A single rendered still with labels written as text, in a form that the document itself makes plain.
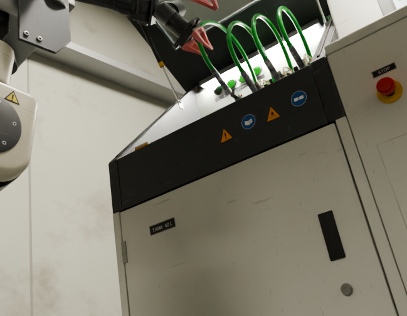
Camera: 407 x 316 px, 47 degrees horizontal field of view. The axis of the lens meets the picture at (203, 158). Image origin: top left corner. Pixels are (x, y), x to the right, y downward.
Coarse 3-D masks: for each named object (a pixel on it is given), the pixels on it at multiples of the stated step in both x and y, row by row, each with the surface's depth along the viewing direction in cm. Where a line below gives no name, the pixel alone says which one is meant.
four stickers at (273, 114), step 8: (304, 88) 109; (296, 96) 110; (304, 96) 109; (296, 104) 110; (264, 112) 114; (272, 112) 113; (240, 120) 117; (248, 120) 116; (224, 128) 120; (248, 128) 115; (224, 136) 119; (232, 136) 117
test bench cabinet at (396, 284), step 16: (352, 144) 99; (352, 160) 99; (368, 192) 95; (368, 208) 94; (384, 240) 91; (384, 256) 90; (384, 272) 91; (400, 288) 87; (128, 304) 122; (400, 304) 86
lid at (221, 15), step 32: (160, 0) 182; (224, 0) 179; (256, 0) 177; (288, 0) 174; (320, 0) 172; (160, 32) 189; (224, 32) 186; (256, 32) 184; (288, 32) 182; (192, 64) 197; (224, 64) 195
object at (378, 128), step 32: (352, 0) 142; (384, 32) 102; (352, 64) 104; (384, 64) 100; (352, 96) 102; (352, 128) 100; (384, 128) 96; (384, 160) 95; (384, 192) 93; (384, 224) 92
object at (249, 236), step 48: (288, 144) 108; (336, 144) 101; (192, 192) 120; (240, 192) 112; (288, 192) 105; (336, 192) 99; (144, 240) 125; (192, 240) 116; (240, 240) 109; (288, 240) 102; (336, 240) 96; (144, 288) 121; (192, 288) 112; (240, 288) 105; (288, 288) 99; (336, 288) 94; (384, 288) 89
